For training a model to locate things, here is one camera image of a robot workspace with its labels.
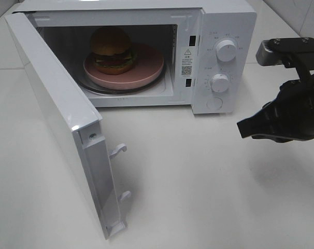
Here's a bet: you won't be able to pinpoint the white timer knob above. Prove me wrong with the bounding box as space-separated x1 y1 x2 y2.
210 74 230 93

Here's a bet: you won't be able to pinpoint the round white door button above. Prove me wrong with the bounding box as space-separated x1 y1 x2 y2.
207 97 223 110

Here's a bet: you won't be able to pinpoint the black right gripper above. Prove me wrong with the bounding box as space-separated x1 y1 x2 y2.
237 74 314 142

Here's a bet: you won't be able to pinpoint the white microwave door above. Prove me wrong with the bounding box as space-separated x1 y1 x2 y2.
5 13 131 239

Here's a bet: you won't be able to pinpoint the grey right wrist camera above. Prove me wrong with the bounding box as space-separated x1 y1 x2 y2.
256 40 282 66

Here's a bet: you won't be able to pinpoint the upper white power knob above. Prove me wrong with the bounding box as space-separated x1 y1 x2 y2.
216 39 237 62

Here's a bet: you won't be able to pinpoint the pink round plate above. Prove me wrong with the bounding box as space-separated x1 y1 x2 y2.
83 43 165 90

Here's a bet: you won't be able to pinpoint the white microwave oven body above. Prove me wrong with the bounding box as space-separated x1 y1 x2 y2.
12 1 256 114

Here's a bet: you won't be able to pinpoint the burger with lettuce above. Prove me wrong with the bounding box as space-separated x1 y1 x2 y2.
90 26 137 75

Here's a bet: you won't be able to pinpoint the glass microwave turntable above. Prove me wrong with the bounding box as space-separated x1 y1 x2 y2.
75 65 168 95

